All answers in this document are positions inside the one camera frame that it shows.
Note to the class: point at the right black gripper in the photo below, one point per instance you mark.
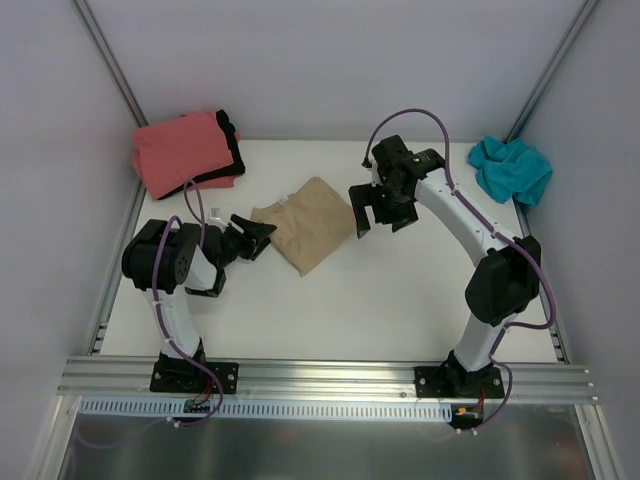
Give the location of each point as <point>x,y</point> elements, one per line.
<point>382,198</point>

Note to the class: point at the left corner aluminium post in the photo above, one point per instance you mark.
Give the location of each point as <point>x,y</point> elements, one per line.
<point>98,38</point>

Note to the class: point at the folded pink t shirt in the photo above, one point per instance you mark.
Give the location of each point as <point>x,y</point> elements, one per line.
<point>147,158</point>

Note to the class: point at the corner aluminium post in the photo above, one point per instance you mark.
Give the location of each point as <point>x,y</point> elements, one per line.
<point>552,67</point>
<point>98,38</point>

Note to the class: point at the white slotted cable duct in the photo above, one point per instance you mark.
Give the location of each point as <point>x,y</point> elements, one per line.
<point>236,408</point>

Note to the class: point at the teal t shirt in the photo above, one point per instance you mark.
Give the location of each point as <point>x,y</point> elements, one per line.
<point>510,171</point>

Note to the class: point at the right corner aluminium post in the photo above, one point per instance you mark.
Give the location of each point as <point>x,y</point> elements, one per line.
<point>552,67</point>

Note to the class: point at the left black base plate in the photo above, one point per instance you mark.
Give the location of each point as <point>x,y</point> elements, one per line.
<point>172,375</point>

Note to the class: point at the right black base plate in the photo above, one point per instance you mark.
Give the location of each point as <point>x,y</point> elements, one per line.
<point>448,382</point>

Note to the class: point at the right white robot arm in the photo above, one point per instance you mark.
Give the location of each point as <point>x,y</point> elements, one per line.
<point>504,281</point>

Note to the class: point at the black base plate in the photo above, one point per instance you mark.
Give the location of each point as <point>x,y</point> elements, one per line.
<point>448,382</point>
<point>172,375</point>

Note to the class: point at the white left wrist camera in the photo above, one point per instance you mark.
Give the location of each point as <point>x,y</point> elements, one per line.
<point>214,218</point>

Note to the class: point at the folded black t shirt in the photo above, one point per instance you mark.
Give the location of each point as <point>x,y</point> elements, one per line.
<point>202,147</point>

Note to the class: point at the beige t shirt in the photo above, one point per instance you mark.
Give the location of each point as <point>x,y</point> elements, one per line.
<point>310,224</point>

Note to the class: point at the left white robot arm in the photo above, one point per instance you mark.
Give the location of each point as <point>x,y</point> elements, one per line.
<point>168,260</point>

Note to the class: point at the aluminium mounting rail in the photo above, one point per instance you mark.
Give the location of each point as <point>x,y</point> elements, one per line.
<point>526,383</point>

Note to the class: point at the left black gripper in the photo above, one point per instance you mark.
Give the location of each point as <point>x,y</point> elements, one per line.
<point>240,238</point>

